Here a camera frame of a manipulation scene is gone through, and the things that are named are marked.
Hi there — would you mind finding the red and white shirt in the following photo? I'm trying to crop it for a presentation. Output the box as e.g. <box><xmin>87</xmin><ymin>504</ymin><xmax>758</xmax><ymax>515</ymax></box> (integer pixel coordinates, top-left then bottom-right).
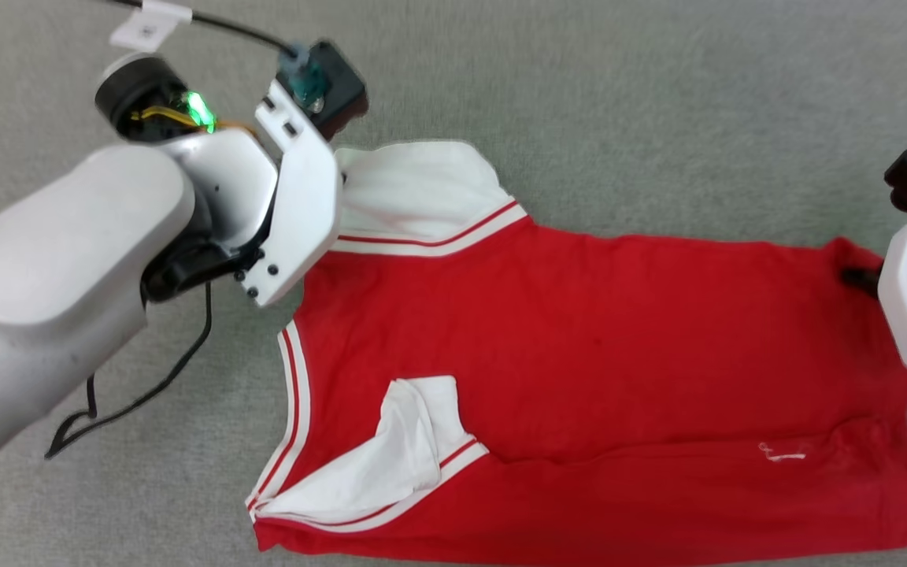
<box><xmin>245</xmin><ymin>139</ymin><xmax>907</xmax><ymax>567</ymax></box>

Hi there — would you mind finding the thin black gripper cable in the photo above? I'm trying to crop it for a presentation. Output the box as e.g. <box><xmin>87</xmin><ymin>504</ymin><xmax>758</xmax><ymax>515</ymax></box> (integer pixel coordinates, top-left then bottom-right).
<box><xmin>43</xmin><ymin>282</ymin><xmax>215</xmax><ymax>462</ymax></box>

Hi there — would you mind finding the white cable label tag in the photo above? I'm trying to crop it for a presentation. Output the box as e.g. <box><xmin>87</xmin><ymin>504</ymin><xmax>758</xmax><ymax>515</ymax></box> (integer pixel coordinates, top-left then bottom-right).
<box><xmin>109</xmin><ymin>0</ymin><xmax>193</xmax><ymax>53</ymax></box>

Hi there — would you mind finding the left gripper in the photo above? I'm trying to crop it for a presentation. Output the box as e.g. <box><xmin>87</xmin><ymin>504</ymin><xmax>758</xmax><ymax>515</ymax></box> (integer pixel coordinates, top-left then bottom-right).
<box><xmin>94</xmin><ymin>51</ymin><xmax>279</xmax><ymax>254</ymax></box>

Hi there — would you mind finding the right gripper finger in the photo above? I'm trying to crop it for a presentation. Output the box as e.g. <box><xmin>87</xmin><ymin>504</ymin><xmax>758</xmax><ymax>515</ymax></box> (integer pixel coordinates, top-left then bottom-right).
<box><xmin>841</xmin><ymin>266</ymin><xmax>885</xmax><ymax>300</ymax></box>

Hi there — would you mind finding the black cable with teal plug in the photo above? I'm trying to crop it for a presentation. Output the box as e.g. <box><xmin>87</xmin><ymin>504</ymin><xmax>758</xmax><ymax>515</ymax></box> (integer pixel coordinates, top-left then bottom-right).
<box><xmin>103</xmin><ymin>0</ymin><xmax>322</xmax><ymax>97</ymax></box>

